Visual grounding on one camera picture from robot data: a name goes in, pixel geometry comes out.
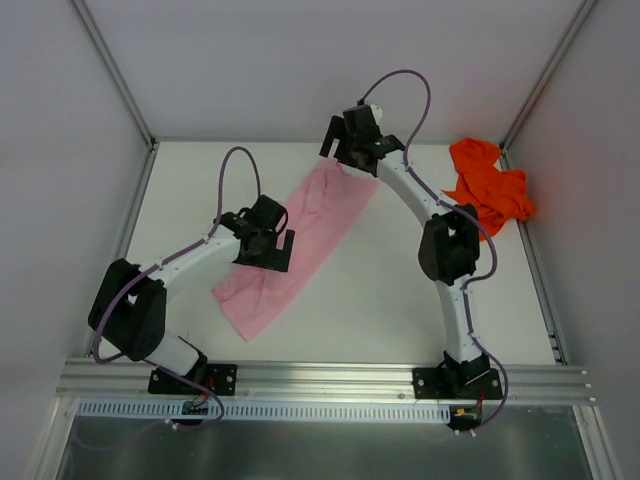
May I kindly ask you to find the pink t shirt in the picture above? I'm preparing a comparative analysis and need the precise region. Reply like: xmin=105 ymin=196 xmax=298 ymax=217
xmin=212 ymin=159 xmax=377 ymax=342

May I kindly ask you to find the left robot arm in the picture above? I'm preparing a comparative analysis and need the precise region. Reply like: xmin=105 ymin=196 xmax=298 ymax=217
xmin=88 ymin=195 xmax=295 ymax=393

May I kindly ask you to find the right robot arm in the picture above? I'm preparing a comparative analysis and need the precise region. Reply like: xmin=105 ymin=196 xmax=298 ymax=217
xmin=320 ymin=102 xmax=491 ymax=399

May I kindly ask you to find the orange t shirt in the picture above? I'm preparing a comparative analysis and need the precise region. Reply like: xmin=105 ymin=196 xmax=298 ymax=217
xmin=444 ymin=138 xmax=536 ymax=237

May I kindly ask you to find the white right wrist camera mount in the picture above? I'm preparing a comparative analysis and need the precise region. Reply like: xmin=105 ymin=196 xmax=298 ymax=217
xmin=368 ymin=103 xmax=383 ymax=124

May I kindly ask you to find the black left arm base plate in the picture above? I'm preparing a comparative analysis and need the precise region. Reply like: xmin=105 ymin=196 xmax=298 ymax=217
xmin=147 ymin=361 xmax=238 ymax=396

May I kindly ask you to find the aluminium frame post right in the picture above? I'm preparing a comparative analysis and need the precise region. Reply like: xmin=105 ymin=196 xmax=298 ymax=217
xmin=500 ymin=0 xmax=600 ymax=150

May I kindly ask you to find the aluminium frame post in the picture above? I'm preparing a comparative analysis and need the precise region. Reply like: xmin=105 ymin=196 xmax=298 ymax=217
xmin=500 ymin=0 xmax=600 ymax=150
xmin=69 ymin=0 xmax=159 ymax=151

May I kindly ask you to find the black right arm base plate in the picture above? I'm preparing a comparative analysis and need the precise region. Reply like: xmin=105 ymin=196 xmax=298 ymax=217
xmin=411 ymin=367 xmax=503 ymax=400

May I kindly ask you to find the aluminium frame post left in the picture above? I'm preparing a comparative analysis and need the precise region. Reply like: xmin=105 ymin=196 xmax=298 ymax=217
xmin=69 ymin=0 xmax=159 ymax=151

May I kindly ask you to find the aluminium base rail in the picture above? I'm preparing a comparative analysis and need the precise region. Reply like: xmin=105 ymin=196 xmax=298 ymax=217
xmin=55 ymin=358 xmax=597 ymax=406

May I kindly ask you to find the white slotted cable duct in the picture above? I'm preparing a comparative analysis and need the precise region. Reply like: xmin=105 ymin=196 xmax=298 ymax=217
xmin=76 ymin=399 xmax=450 ymax=424

